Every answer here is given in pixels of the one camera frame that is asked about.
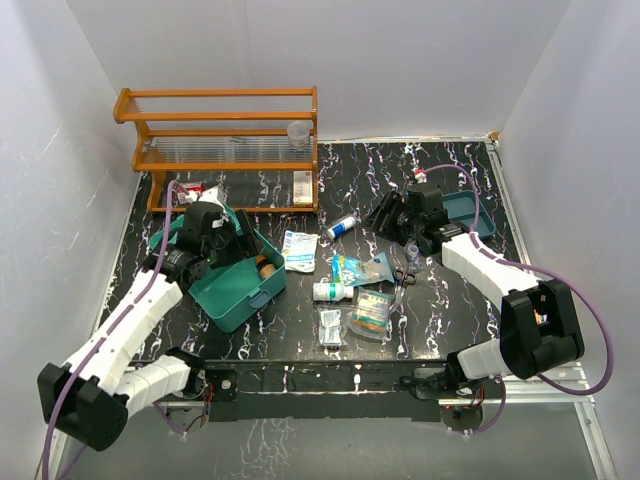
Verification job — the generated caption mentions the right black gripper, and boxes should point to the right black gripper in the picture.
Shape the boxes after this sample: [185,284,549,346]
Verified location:
[362,191,423,246]

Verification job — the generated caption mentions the brown syrup bottle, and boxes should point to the brown syrup bottle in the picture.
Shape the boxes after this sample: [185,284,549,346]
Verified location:
[255,255,278,280]

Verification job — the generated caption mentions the white blue mask packet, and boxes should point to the white blue mask packet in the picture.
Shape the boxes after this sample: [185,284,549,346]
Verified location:
[281,230,318,273]

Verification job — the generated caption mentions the blue white spray can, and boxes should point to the blue white spray can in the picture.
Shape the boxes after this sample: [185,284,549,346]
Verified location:
[326,215,358,240]

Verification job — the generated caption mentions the teal divided tray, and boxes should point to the teal divided tray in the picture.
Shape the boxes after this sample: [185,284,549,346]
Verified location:
[443,190,496,240]

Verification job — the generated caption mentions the white green pill bottle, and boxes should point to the white green pill bottle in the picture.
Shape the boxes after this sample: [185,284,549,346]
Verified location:
[312,283,355,302]

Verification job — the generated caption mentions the bandage roll packet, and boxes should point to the bandage roll packet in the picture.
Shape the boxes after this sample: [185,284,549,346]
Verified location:
[349,287,394,342]

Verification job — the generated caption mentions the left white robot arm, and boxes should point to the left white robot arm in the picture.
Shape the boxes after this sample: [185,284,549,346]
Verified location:
[37,201,262,451]

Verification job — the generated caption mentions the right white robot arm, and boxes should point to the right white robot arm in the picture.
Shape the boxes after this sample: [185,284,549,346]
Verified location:
[365,184,585,397]

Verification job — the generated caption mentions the red white medicine box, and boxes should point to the red white medicine box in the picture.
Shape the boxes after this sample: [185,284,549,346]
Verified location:
[176,182,204,205]

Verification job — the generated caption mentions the white upright medicine box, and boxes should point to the white upright medicine box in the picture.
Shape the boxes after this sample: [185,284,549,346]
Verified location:
[293,171,313,207]

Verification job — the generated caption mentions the small clear vial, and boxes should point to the small clear vial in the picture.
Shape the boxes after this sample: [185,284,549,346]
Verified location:
[404,242,425,274]

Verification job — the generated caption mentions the cotton swab bag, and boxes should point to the cotton swab bag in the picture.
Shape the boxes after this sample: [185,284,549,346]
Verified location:
[332,252,394,287]

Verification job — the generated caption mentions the orange wooden shelf rack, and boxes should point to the orange wooden shelf rack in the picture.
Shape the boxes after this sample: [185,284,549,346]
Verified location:
[113,86,319,213]

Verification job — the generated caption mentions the alcohol pad sachets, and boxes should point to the alcohol pad sachets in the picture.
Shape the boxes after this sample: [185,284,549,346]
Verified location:
[318,306,353,349]

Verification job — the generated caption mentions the clear plastic measuring cup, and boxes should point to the clear plastic measuring cup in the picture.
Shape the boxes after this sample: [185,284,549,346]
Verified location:
[287,120,312,151]

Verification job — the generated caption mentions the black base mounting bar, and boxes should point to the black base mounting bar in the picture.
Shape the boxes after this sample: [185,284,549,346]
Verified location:
[183,359,500,422]

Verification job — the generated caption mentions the black handled scissors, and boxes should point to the black handled scissors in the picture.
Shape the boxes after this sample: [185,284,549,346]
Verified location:
[390,269,416,313]

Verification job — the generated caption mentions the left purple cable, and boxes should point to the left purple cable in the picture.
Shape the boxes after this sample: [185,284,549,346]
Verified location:
[40,180,196,479]

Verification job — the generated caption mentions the purple cable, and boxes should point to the purple cable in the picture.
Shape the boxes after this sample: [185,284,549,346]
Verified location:
[419,163,614,436]
[40,180,196,479]

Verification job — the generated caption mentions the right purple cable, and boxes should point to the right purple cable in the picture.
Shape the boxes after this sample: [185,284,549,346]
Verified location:
[419,163,614,436]

